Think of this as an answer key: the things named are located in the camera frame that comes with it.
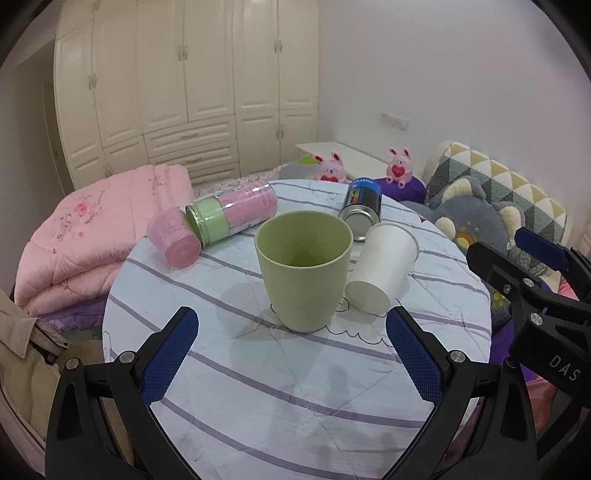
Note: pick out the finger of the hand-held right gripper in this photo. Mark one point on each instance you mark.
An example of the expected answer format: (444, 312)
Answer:
(540, 247)
(496, 272)

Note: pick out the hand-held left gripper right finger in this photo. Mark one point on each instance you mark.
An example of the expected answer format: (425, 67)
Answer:
(413, 360)

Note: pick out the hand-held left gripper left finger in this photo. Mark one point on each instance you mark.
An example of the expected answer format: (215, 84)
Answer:
(168, 355)

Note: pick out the white cup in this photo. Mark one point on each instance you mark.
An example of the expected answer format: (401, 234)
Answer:
(383, 267)

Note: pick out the pink cup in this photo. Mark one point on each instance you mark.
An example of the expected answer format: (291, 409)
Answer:
(173, 235)

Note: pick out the green cup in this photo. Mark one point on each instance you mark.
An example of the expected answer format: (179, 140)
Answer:
(302, 286)

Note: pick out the grey plush toy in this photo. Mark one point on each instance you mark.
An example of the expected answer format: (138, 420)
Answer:
(475, 217)

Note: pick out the triangle patterned pillow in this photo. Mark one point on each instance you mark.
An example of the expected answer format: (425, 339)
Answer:
(508, 180)

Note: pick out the purple cushion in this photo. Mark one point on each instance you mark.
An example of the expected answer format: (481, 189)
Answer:
(414, 191)

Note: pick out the beige clothing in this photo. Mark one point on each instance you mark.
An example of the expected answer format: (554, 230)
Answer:
(27, 369)

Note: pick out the pink rabbit plush toy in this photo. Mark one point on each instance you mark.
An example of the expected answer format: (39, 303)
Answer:
(331, 168)
(399, 168)

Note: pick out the pink folded quilt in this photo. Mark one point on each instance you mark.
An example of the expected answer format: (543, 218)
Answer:
(78, 240)

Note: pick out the blue metal can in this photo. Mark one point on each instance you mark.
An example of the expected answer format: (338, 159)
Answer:
(362, 203)

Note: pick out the glass jar with towels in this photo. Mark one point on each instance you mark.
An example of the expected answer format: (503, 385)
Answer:
(235, 210)

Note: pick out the white shelf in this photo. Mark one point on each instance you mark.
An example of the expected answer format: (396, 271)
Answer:
(360, 157)

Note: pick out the cream wardrobe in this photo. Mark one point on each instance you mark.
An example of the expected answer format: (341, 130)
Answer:
(207, 69)

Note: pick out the white wall socket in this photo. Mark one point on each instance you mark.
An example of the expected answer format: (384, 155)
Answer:
(395, 120)

